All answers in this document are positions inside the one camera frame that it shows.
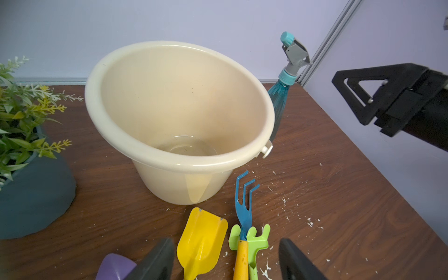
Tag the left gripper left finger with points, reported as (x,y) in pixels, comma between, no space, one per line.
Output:
(157,264)

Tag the artificial green potted plant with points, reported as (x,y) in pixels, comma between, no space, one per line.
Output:
(37,185)

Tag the yellow plastic scoop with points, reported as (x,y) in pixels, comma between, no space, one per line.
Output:
(200,245)

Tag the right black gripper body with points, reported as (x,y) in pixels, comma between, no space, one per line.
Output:
(418,107)

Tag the purple trowel pink handle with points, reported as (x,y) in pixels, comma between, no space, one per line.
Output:
(115,267)

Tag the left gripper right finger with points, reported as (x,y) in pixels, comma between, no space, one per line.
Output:
(295,265)

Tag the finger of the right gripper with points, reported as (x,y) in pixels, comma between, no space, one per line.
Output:
(365,106)

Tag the green rake wooden handle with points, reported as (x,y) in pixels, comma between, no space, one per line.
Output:
(255,243)

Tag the cream plastic bucket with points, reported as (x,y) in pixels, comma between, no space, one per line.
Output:
(187,116)

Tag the teal spray bottle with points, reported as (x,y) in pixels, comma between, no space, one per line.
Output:
(298,57)

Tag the blue rake yellow handle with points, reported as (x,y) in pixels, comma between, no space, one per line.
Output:
(244,214)

